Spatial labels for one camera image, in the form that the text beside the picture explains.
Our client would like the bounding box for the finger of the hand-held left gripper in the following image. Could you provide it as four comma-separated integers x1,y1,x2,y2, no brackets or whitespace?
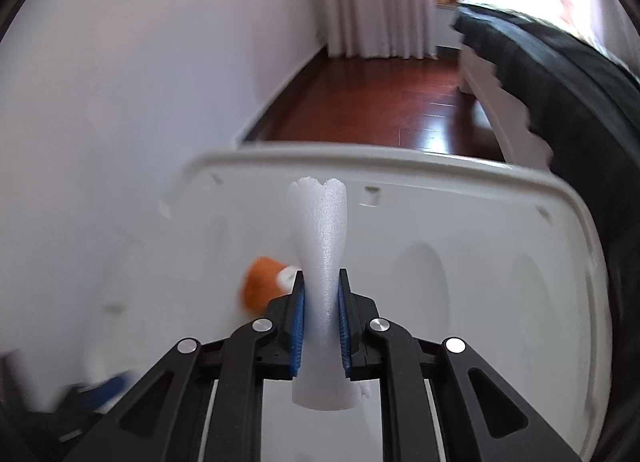
60,372,136,418

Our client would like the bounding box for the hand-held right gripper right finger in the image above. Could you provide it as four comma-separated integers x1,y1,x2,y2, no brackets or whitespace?
337,268,583,462

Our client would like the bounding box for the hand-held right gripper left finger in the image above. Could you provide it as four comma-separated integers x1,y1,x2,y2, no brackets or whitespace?
62,269,307,462

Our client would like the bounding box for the white foam tube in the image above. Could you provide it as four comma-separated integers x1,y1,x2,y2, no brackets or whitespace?
287,176,372,412

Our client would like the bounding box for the orange packet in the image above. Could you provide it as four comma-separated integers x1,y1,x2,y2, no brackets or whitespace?
241,256,300,315

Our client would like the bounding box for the white plastic table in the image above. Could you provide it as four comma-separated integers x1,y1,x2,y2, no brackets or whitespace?
85,139,615,462

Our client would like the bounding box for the white bed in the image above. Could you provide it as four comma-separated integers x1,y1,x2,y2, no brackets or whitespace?
457,42,555,174

